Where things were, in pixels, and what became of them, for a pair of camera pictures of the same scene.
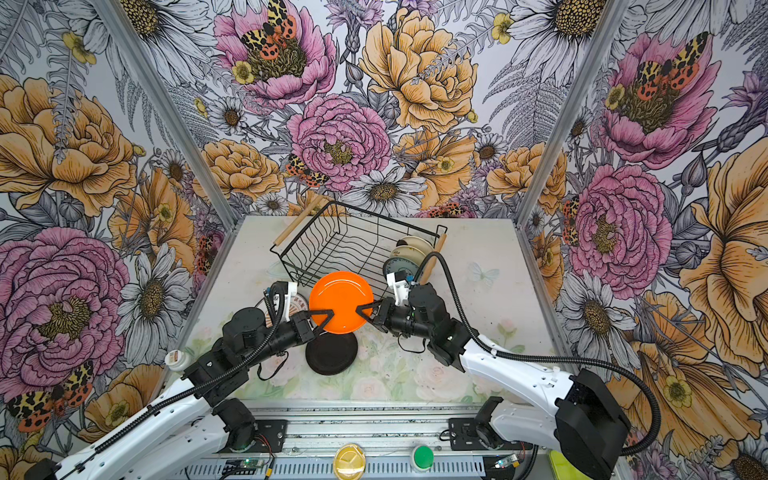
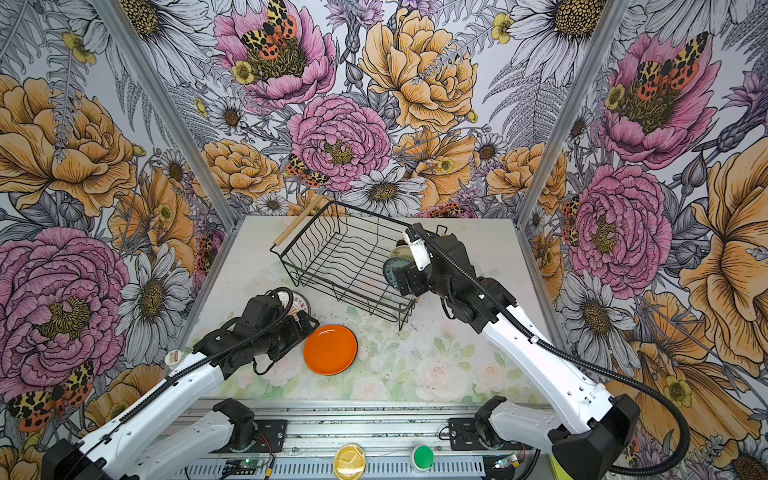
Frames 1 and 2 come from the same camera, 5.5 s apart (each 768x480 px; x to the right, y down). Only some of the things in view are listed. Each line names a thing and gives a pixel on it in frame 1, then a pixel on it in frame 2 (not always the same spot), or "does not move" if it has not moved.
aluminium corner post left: (168, 111) does not move
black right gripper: (384, 308) to (413, 274)
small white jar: (177, 360) does not move
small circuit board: (242, 466) does not move
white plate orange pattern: (298, 302) does not move
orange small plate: (342, 293) to (330, 349)
